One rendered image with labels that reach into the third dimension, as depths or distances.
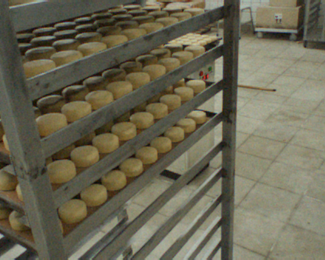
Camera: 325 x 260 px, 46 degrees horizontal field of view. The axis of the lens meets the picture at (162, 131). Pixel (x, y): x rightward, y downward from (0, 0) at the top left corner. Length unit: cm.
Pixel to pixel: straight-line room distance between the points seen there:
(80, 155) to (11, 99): 25
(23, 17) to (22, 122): 13
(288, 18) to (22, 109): 562
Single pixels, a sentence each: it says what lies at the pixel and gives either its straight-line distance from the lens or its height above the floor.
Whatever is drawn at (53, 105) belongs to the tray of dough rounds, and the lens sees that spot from 70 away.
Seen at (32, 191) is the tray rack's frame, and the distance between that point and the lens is 54.
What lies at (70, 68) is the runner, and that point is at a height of 133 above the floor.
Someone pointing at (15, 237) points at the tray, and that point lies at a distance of 72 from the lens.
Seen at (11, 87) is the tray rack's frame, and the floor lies 134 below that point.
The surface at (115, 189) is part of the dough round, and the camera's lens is 78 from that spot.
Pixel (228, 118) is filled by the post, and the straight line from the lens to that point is 104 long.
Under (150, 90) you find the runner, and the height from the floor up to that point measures 123.
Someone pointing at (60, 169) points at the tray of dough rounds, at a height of 115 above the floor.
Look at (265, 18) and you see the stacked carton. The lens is 607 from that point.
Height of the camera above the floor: 149
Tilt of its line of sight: 27 degrees down
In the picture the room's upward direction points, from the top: 4 degrees counter-clockwise
